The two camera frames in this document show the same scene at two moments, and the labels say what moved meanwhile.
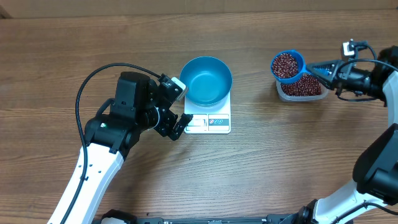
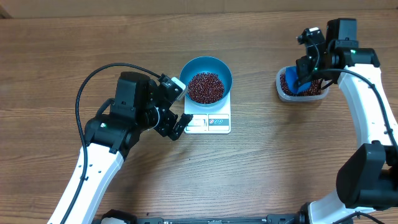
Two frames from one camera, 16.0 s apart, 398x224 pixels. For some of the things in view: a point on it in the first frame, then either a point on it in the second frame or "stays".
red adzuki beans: (306, 86) stays
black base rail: (121, 216) stays
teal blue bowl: (208, 80) stays
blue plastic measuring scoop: (288, 66) to (291, 81)
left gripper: (170, 118) stays
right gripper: (338, 82) to (303, 69)
